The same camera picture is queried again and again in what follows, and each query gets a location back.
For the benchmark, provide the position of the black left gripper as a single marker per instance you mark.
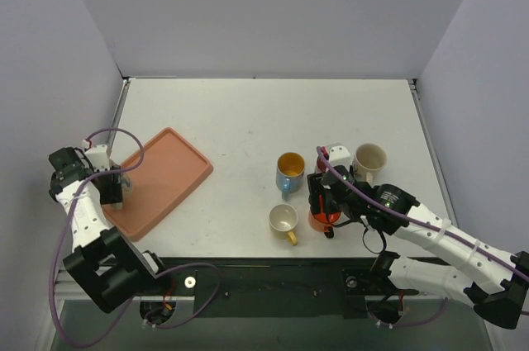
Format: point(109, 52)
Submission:
point(112, 187)

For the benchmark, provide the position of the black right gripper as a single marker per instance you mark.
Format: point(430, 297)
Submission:
point(316, 192)

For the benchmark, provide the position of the dark red pink mug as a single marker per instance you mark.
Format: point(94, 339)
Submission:
point(320, 167)

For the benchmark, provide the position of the blue butterfly mug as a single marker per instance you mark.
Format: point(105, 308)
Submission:
point(290, 170)

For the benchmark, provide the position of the orange mug black handle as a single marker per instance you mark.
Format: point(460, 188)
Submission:
point(323, 223)

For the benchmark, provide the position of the cream mug yellow handle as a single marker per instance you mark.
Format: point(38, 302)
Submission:
point(283, 220)

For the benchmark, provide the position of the cream floral mug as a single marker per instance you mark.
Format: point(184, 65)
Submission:
point(369, 159)

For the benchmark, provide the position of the tall cream bird mug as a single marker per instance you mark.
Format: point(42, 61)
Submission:
point(126, 183)

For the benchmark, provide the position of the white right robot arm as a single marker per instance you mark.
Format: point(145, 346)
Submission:
point(493, 282)

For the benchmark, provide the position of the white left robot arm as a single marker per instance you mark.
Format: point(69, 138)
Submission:
point(106, 265)

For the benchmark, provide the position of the salmon pink plastic tray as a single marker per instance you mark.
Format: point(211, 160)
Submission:
point(171, 170)

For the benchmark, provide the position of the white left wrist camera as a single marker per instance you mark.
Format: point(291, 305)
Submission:
point(97, 156)

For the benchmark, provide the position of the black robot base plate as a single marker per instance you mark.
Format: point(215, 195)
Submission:
point(284, 287)

